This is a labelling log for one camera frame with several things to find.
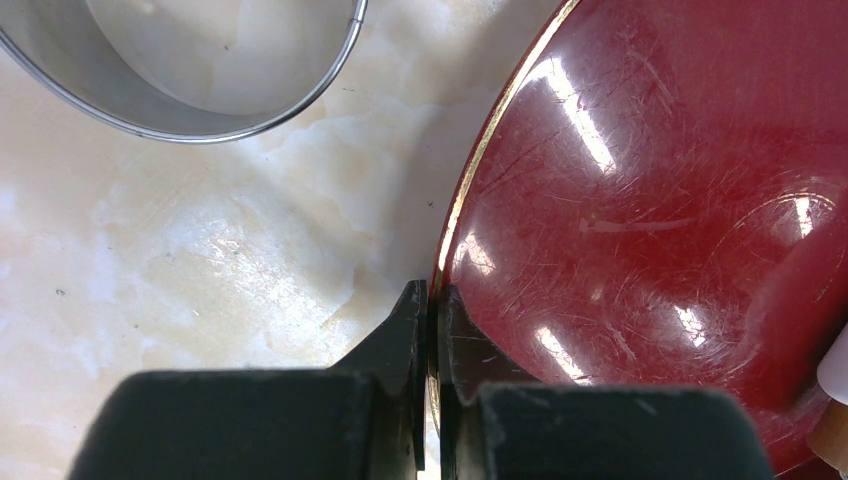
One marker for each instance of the wooden roller tool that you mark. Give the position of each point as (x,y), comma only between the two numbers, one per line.
(828,438)

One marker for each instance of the metal ring cutter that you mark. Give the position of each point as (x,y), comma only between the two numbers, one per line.
(192,72)

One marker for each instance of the round red tray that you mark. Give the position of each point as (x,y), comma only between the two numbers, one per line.
(659,196)

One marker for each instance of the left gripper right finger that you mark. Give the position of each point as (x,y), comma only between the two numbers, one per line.
(497,421)

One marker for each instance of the white dough ball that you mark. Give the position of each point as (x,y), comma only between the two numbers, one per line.
(832,372)

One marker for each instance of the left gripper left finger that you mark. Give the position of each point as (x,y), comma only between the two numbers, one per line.
(360,418)

